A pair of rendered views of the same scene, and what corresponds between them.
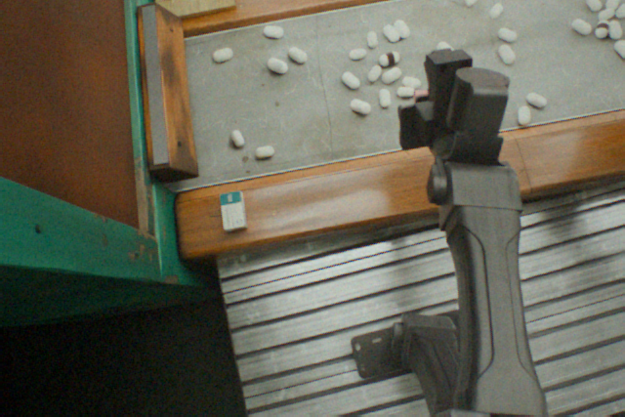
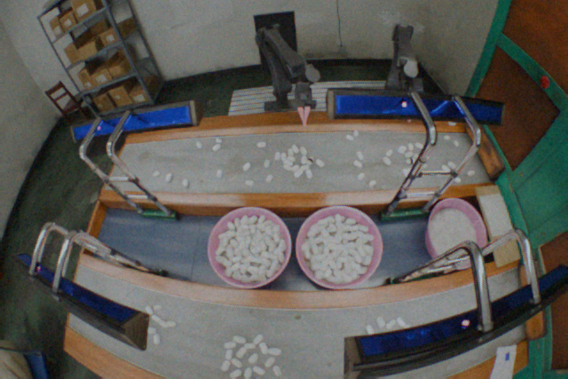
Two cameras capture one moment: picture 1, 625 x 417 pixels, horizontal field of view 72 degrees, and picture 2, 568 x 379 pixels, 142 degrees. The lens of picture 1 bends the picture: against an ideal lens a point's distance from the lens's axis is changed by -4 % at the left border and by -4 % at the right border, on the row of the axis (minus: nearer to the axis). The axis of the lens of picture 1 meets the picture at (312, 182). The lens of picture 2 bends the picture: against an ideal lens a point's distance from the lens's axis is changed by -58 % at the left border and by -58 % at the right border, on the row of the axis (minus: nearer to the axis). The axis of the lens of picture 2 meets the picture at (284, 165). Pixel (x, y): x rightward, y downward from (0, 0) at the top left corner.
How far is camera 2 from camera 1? 109 cm
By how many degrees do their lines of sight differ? 51
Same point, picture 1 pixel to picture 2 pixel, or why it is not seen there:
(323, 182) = not seen: hidden behind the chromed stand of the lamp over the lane
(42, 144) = (495, 74)
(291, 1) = (454, 189)
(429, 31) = (392, 173)
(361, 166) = (415, 125)
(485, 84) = (412, 64)
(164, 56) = (490, 150)
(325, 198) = not seen: hidden behind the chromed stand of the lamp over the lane
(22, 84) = (504, 75)
